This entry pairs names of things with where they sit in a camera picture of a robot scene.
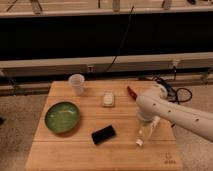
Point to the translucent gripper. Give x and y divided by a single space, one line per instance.
146 129

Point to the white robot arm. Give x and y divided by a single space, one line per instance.
152 102

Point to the white rectangular eraser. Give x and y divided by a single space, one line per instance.
108 99

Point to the white plastic bottle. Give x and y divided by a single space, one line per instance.
140 140

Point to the small red brown object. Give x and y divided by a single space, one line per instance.
132 93

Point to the black rectangular block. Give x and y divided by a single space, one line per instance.
103 134

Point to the clear plastic cup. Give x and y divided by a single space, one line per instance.
77 83

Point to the green ceramic bowl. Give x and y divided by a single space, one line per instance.
62 117

